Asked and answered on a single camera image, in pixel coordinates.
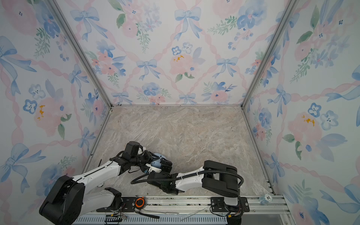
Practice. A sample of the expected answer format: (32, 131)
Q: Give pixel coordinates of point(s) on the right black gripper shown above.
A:
(165, 165)

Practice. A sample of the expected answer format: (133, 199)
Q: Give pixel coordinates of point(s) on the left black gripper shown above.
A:
(150, 158)

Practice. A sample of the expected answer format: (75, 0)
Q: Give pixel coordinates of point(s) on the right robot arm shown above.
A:
(219, 178)

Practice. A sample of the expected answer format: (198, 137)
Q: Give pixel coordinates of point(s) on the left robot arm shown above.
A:
(69, 198)

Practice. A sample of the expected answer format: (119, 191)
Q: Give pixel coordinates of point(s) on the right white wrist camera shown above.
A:
(149, 169)

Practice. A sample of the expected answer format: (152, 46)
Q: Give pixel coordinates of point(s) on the aluminium front rail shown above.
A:
(192, 204)

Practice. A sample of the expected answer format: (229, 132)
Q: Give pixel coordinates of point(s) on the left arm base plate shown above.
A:
(123, 204)

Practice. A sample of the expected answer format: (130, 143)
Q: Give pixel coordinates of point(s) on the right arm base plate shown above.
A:
(232, 205)

